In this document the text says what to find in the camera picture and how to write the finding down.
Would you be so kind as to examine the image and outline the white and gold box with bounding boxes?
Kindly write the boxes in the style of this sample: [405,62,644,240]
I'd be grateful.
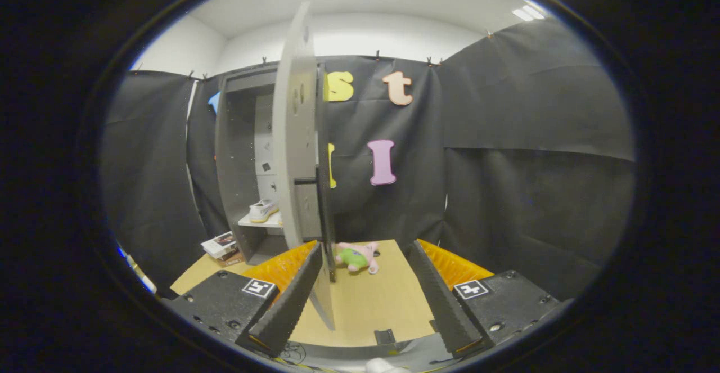
[125,254,158,295]

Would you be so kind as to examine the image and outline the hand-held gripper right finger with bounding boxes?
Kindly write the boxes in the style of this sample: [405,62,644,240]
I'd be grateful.
[406,239,574,358]

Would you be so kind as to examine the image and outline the light grey shoe cabinet door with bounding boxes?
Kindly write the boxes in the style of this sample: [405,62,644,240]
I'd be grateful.
[272,1,338,331]

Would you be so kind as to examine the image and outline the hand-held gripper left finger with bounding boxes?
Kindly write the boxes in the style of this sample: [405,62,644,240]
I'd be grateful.
[162,240,325,358]

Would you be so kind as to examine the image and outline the white shoe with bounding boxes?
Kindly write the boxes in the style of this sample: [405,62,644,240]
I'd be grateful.
[249,199,280,224]

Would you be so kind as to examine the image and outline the ceiling light panel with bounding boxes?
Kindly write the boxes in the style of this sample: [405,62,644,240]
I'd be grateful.
[512,5,546,23]

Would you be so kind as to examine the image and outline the white cover book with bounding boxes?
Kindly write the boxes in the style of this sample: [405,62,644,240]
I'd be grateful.
[201,231,237,259]

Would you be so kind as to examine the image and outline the green and pink plush toy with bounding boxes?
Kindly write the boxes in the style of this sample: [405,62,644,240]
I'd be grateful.
[335,241,381,275]

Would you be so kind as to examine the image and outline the white rounded object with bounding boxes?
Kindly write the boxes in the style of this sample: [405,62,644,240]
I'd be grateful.
[366,358,411,373]

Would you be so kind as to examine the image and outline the black backdrop cloth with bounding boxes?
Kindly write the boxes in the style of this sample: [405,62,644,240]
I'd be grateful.
[100,20,636,300]

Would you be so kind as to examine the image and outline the grey shoe cabinet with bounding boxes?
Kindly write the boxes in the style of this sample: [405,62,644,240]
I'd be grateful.
[215,62,293,267]

